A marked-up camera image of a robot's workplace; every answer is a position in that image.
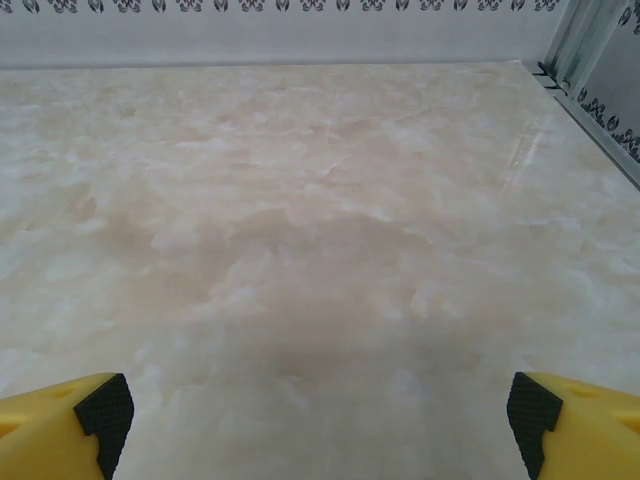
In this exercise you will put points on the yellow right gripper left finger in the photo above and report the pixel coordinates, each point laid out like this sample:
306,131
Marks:
45,435

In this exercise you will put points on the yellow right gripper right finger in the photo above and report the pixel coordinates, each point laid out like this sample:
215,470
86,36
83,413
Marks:
595,435

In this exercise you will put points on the aluminium table edge rail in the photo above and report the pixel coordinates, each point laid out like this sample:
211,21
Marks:
600,137

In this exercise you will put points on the aluminium frame post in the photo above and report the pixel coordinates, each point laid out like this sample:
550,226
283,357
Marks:
575,40

